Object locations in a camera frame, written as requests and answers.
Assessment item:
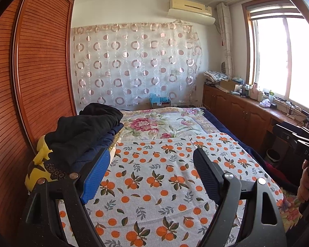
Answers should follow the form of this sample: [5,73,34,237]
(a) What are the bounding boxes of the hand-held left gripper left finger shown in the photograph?
[22,148,111,247]

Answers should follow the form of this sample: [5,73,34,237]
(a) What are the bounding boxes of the person's right hand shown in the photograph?
[297,160,309,204]

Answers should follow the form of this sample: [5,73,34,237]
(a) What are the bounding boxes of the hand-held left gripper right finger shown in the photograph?
[193,147,287,247]

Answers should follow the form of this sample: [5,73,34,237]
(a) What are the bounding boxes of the circle-patterned sheer curtain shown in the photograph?
[71,22,202,114]

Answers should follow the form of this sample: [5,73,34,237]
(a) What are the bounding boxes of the orange-fruit print sheet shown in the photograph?
[59,132,284,247]

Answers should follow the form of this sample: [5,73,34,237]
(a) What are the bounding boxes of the waste bin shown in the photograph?
[266,148,284,162]

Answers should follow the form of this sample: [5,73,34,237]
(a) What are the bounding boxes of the pale pink bottle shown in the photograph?
[249,82,258,99]

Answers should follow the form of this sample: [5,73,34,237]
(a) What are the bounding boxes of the wall air conditioner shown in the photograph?
[168,0,216,24]

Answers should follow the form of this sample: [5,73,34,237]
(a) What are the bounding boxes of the long wooden cabinet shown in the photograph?
[203,84,309,155]

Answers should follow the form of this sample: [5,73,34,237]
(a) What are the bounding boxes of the black t-shirt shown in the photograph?
[45,102,124,160]

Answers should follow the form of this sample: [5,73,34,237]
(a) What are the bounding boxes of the dark red cloth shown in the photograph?
[263,160,299,193]

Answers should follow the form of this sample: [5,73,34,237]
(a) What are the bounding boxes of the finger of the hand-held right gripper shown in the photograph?
[272,124,303,142]
[292,126,309,146]

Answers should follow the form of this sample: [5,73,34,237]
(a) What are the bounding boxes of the cardboard box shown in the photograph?
[220,79,239,90]

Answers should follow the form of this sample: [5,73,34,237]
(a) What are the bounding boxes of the floral bedsheet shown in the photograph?
[118,107,212,142]

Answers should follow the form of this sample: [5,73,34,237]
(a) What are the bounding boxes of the window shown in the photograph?
[243,0,309,114]

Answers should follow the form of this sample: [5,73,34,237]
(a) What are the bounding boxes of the patterned window curtain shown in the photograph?
[216,2,235,79]

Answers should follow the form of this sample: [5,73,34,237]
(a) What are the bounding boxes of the folded patterned cloth stack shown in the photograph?
[203,70,228,82]

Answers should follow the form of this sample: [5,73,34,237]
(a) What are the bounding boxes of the navy blue garment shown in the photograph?
[64,122,125,168]

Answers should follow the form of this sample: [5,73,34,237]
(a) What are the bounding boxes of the yellow cloth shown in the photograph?
[26,135,54,193]

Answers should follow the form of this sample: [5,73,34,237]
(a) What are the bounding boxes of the dark blue blanket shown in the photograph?
[203,107,273,175]

